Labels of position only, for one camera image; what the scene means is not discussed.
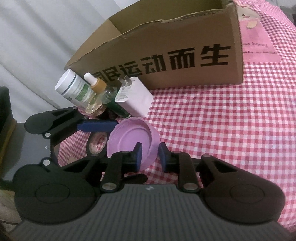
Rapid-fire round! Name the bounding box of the white pill bottle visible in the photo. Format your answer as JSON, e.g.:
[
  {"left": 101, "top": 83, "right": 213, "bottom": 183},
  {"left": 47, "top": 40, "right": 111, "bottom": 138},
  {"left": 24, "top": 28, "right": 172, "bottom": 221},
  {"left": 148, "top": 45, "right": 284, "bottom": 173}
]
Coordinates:
[{"left": 55, "top": 69, "right": 94, "bottom": 108}]

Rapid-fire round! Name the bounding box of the clear dropper bottle amber collar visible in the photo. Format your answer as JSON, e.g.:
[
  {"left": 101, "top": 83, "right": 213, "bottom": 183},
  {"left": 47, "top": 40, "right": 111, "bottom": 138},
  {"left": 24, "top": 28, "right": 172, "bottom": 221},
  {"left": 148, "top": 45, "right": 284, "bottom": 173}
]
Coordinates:
[{"left": 84, "top": 73, "right": 117, "bottom": 114}]

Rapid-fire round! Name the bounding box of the red white checkered tablecloth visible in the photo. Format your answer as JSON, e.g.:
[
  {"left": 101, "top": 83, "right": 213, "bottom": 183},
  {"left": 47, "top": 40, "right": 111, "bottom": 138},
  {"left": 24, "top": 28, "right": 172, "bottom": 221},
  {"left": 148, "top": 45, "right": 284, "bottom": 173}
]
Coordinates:
[{"left": 56, "top": 0, "right": 296, "bottom": 232}]

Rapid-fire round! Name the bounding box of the white curtain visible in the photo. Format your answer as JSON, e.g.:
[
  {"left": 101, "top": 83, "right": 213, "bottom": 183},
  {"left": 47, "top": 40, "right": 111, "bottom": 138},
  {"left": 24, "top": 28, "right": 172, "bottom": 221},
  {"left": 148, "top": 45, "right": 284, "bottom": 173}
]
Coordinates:
[{"left": 1, "top": 1, "right": 132, "bottom": 123}]

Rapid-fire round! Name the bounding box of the tape roll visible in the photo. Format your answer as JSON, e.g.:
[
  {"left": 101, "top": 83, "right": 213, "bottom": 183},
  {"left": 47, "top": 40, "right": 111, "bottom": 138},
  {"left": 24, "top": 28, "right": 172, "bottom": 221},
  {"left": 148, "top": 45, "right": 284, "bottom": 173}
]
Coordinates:
[{"left": 86, "top": 132, "right": 109, "bottom": 158}]

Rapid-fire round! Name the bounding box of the purple round lid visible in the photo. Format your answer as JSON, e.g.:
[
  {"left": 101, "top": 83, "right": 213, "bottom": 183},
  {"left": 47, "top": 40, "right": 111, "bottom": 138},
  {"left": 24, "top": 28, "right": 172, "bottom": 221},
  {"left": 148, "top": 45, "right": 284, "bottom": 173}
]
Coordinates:
[{"left": 106, "top": 117, "right": 160, "bottom": 171}]

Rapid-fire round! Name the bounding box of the dark green bottle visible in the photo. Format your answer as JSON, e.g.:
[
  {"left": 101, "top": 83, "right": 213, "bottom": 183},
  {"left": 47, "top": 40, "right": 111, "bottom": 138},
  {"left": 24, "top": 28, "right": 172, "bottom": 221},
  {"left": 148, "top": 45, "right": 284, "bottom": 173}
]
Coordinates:
[{"left": 105, "top": 99, "right": 130, "bottom": 118}]

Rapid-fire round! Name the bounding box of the brown cardboard box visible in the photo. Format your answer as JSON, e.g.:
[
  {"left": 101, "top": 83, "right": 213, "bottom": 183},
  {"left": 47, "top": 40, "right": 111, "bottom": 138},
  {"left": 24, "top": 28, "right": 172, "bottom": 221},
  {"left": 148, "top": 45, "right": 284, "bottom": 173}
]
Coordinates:
[{"left": 65, "top": 1, "right": 243, "bottom": 89}]

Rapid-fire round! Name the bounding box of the white power adapter plug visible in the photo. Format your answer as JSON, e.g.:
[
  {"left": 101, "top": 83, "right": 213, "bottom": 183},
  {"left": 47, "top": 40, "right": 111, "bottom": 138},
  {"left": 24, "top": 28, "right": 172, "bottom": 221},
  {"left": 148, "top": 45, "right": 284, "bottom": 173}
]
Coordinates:
[{"left": 115, "top": 76, "right": 154, "bottom": 118}]

